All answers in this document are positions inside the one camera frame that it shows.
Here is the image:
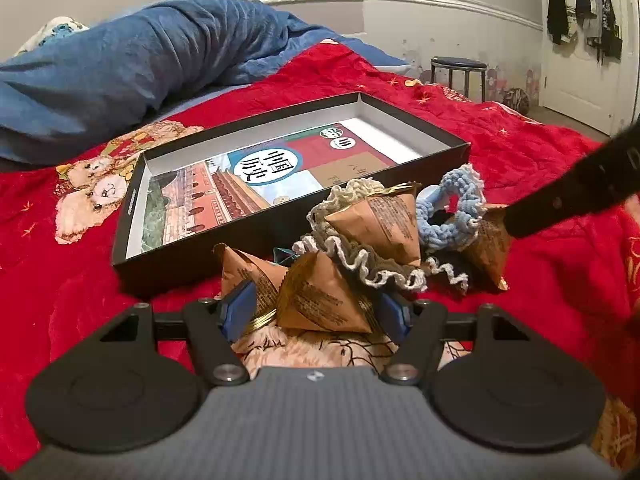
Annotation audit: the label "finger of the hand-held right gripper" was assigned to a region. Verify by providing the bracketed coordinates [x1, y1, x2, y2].
[504, 122, 640, 239]

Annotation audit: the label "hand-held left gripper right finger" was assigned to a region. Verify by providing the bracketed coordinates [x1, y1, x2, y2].
[377, 290, 537, 387]

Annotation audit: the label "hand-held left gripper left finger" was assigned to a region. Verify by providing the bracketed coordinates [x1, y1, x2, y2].
[97, 280, 259, 387]

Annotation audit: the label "brown triangular snack packet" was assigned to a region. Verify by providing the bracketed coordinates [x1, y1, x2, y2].
[276, 250, 381, 335]
[452, 203, 512, 292]
[214, 242, 291, 333]
[324, 182, 423, 267]

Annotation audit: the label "black lace-edged scrunchie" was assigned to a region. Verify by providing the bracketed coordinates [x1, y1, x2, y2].
[422, 255, 474, 295]

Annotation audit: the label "black shallow cardboard box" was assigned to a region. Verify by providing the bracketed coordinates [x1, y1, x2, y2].
[111, 91, 472, 299]

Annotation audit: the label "light blue knitted scrunchie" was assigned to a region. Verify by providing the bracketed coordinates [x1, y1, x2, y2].
[415, 164, 489, 252]

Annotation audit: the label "red printed blanket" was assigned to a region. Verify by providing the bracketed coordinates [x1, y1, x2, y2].
[0, 42, 640, 472]

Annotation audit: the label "dark patterned ball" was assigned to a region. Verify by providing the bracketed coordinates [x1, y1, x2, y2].
[504, 87, 531, 114]

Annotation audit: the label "white door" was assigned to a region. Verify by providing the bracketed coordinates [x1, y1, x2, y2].
[537, 0, 640, 137]

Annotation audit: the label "illustrated book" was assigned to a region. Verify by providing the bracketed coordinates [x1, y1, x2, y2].
[141, 122, 401, 254]

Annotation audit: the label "round black stool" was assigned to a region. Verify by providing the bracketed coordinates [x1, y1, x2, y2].
[431, 56, 489, 102]

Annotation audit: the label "hanging dark clothes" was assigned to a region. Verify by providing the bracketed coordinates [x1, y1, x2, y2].
[546, 0, 624, 64]

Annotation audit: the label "light blue bed sheet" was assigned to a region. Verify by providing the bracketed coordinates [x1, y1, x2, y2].
[340, 35, 417, 69]

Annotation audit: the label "blue duvet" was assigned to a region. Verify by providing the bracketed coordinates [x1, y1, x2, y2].
[0, 0, 416, 167]

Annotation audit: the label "floral pillow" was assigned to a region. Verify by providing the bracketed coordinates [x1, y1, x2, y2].
[12, 16, 91, 58]

